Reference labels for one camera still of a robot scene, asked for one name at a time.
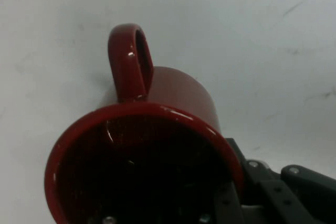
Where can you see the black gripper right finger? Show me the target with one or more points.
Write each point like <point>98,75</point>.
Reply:
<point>302,195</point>

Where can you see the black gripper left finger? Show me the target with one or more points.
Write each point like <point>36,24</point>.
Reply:
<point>228,205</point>

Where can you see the red ceramic mug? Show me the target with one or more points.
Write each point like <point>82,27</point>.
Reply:
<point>168,90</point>

